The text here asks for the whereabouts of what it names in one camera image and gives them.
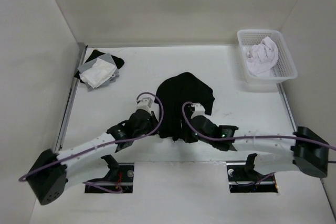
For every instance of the folded grey tank top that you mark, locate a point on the folded grey tank top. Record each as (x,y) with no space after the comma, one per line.
(85,66)

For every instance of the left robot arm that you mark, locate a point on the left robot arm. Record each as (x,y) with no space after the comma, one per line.
(54,172)

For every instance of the white tank top in basket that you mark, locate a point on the white tank top in basket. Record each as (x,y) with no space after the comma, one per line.
(261,58)

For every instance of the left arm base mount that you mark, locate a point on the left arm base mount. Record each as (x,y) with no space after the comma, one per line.
(118,178)

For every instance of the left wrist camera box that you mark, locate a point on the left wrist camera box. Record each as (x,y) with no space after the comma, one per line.
(145,104)

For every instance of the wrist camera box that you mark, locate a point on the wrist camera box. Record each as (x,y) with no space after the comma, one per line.
(197,110)
(145,104)

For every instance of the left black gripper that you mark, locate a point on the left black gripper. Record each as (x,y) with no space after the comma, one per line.
(154,122)

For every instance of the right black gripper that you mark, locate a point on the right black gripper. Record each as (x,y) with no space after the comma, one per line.
(188,138)

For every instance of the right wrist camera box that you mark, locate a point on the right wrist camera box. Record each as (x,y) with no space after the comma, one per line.
(197,110)

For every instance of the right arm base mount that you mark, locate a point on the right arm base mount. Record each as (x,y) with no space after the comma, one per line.
(242,178)

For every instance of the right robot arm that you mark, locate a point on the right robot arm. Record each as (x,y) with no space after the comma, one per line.
(304,151)

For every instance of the folded white tank top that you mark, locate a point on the folded white tank top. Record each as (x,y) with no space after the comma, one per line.
(99,73)

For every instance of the white plastic basket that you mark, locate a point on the white plastic basket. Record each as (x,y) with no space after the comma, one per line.
(284,69)

